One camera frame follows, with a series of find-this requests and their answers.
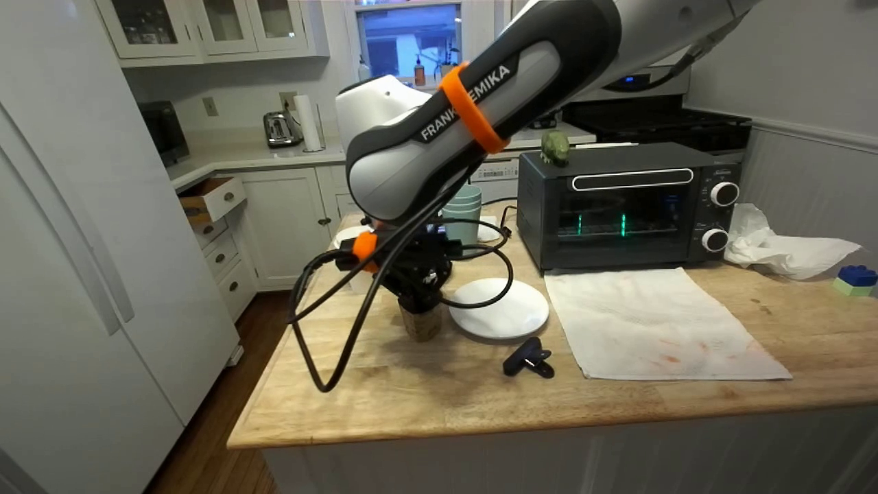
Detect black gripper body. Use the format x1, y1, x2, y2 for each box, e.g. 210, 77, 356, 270
336, 228, 463, 312

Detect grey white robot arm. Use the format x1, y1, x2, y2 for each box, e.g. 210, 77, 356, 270
338, 0, 761, 312

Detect white round plate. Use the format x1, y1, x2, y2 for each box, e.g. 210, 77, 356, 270
451, 278, 548, 341

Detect green object on oven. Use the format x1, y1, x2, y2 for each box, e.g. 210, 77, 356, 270
542, 131, 570, 161

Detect teal stacked cups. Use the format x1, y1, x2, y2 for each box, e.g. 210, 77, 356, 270
439, 183, 484, 245

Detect black clip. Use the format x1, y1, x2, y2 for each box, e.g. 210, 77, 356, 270
502, 337, 554, 379

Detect paper towel roll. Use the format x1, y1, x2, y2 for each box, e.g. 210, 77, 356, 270
293, 93, 325, 153

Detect silver toaster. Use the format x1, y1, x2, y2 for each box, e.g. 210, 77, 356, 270
264, 110, 303, 149

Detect black toaster oven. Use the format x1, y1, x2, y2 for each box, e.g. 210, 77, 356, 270
517, 142, 742, 274

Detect kitchen window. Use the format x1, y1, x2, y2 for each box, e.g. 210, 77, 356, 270
352, 0, 476, 90

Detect open wooden drawer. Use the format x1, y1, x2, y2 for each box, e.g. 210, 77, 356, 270
178, 179, 248, 228

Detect white paper towel sheet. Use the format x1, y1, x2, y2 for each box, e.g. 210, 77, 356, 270
544, 270, 791, 382

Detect stainless steel stove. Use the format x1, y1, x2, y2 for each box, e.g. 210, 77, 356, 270
563, 68, 751, 153

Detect white refrigerator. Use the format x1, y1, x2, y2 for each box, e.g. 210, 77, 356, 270
0, 0, 240, 494

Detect crumpled white paper towel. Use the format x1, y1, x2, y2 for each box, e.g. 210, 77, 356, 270
724, 204, 858, 279

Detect white upper cabinet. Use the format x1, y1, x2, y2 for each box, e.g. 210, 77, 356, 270
94, 0, 330, 68

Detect blue green sponge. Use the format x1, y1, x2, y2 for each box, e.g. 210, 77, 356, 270
835, 267, 878, 297

